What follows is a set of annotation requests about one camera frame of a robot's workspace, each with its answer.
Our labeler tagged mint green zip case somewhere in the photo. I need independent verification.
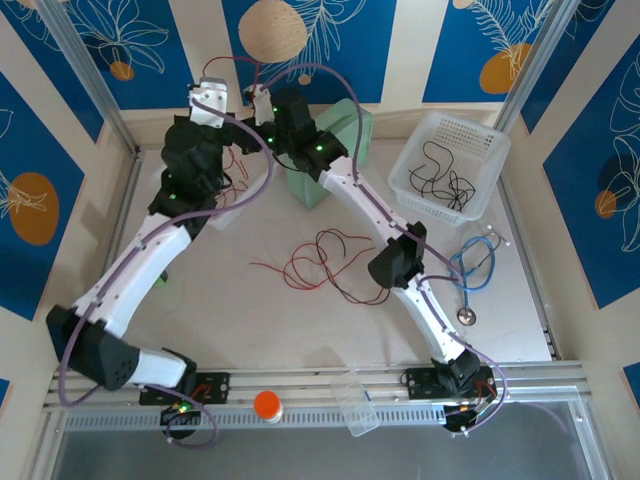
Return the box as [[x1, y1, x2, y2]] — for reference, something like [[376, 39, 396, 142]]
[[285, 98, 375, 209]]

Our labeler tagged orange lid jar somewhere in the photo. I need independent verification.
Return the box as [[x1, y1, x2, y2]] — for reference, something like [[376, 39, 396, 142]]
[[253, 390, 285, 425]]

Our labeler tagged thin black cable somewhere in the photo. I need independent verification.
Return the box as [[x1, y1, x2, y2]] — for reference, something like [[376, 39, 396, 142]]
[[408, 141, 457, 197], [439, 172, 477, 209], [434, 169, 476, 211]]

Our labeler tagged aluminium frame post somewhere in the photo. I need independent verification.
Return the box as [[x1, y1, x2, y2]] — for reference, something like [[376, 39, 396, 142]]
[[37, 0, 141, 156], [492, 0, 576, 134]]

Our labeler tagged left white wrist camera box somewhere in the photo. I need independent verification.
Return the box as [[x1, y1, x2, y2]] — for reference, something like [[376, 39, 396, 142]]
[[187, 76, 230, 127]]

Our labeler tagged grey slotted cable duct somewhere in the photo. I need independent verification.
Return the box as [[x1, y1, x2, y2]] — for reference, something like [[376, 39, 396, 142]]
[[63, 403, 576, 434]]

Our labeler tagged aluminium front rail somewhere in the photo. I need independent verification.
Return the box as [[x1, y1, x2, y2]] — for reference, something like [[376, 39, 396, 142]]
[[42, 360, 586, 414]]

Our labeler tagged aluminium side rail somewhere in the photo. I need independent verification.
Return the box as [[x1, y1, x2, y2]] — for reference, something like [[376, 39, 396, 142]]
[[74, 149, 146, 371], [494, 174, 559, 361]]

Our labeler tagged clear plastic box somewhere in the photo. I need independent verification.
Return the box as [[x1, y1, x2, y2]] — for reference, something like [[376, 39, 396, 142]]
[[329, 369, 380, 439]]

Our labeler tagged thin red cable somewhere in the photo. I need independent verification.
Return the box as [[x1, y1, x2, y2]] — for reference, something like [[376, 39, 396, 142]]
[[249, 228, 351, 292], [319, 229, 394, 306], [201, 54, 262, 204]]

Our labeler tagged purple camera cable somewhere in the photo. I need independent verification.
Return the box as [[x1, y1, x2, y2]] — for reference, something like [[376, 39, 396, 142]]
[[257, 63, 510, 437], [57, 99, 276, 447]]

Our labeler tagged blue stethoscope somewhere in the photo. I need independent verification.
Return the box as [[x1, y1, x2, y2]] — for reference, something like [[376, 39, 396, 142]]
[[447, 224, 512, 327]]

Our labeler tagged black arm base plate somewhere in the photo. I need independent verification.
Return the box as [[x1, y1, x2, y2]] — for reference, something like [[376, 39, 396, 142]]
[[403, 367, 501, 401], [138, 372, 231, 406]]

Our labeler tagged small black circuit board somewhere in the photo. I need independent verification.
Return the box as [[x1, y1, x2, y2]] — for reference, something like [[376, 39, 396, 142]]
[[159, 402, 204, 427], [442, 397, 496, 432]]

